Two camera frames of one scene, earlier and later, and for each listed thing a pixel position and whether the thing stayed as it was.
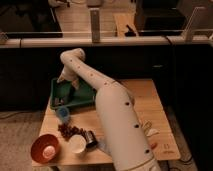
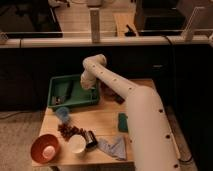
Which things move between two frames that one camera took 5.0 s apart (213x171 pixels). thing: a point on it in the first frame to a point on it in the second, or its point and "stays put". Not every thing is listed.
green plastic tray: (64, 94) stays put
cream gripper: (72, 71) to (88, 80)
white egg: (49, 152) stays put
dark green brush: (61, 90) stays put
